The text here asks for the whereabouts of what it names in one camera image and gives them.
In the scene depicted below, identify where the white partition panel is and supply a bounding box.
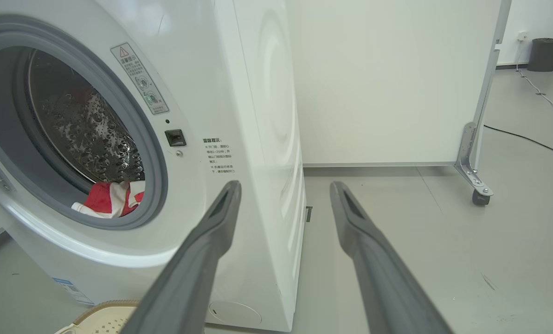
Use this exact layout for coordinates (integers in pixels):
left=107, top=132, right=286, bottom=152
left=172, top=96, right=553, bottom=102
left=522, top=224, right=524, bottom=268
left=286, top=0, right=513, bottom=167

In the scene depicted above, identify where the blue energy label sticker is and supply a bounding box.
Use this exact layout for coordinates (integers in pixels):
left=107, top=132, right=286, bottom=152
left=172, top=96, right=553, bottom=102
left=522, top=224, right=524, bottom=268
left=51, top=277, right=95, bottom=306

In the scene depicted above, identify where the printed text notice sticker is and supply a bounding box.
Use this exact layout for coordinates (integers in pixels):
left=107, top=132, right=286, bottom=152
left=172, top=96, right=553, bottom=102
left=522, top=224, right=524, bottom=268
left=202, top=137, right=235, bottom=174

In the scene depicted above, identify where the white floor cable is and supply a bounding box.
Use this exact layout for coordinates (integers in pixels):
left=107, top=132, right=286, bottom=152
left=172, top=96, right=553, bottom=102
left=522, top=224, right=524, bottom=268
left=518, top=70, right=553, bottom=126

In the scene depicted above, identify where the black floor cable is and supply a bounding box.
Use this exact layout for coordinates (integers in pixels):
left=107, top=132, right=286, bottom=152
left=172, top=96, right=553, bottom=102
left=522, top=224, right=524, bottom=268
left=484, top=124, right=553, bottom=163

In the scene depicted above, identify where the black door latch socket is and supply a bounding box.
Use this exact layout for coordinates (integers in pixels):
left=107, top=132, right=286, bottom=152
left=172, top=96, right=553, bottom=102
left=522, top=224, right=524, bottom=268
left=165, top=129, right=186, bottom=147

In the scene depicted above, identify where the metal partition leg with caster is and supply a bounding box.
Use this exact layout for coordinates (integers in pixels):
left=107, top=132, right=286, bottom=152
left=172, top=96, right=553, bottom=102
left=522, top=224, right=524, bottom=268
left=455, top=122, right=494, bottom=206

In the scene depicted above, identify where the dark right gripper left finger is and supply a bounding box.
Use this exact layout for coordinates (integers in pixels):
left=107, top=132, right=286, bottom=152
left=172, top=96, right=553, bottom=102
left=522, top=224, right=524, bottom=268
left=121, top=180, right=242, bottom=334

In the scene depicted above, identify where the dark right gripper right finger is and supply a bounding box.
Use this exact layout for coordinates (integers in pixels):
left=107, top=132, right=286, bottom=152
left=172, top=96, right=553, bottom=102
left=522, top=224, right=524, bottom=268
left=330, top=181, right=453, bottom=334

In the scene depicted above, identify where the stainless steel washing machine drum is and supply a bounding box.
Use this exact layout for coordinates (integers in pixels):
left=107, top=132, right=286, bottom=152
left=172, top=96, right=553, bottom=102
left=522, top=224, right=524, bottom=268
left=17, top=46, right=146, bottom=195

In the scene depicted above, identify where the cream perforated laundry basket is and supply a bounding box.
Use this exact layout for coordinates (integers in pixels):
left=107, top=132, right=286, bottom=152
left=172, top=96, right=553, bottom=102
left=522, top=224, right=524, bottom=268
left=54, top=300, right=140, bottom=334

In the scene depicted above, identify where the dark grey trash bin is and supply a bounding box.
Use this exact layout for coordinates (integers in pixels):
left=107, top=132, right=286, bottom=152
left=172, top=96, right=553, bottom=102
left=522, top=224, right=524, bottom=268
left=527, top=38, right=553, bottom=72

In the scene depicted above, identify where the red and white garment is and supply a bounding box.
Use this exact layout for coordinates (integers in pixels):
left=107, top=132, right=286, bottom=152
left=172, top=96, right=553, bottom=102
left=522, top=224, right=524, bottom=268
left=71, top=180, right=146, bottom=218

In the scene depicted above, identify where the grey warning sticker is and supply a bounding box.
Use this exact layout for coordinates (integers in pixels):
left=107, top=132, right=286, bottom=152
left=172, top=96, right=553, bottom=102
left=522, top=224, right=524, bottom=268
left=110, top=43, right=169, bottom=115

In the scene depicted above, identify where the white front-load washing machine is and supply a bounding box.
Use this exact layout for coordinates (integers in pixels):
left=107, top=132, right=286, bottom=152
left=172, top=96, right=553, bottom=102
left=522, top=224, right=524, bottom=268
left=0, top=0, right=307, bottom=332

